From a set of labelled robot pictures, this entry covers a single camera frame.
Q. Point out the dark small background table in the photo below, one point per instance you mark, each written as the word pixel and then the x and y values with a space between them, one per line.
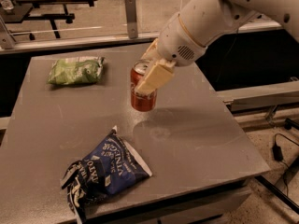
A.
pixel 17 15

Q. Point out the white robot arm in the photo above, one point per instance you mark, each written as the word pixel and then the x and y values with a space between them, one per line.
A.
pixel 207 20

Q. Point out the red coke can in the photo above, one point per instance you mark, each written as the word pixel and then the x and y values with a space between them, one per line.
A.
pixel 140 100

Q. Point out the black power adapter with cable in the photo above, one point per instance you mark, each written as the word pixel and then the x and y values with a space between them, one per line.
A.
pixel 278 156

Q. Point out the blue chip bag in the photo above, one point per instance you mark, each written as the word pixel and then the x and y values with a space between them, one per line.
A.
pixel 112 167

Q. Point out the metal glass bracket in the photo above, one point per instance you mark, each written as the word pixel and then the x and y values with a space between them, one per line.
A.
pixel 130 10
pixel 7 41

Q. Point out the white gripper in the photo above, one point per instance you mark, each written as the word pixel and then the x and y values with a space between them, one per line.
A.
pixel 177 45

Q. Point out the green chip bag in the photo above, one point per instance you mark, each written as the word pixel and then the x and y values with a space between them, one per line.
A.
pixel 76 70

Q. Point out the plastic water bottle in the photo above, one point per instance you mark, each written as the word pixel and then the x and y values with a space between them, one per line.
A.
pixel 7 5

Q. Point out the middle metal glass bracket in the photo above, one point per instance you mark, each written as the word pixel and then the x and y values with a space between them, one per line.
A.
pixel 130 10

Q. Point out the left metal glass bracket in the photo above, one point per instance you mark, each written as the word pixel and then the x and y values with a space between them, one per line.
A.
pixel 7 41

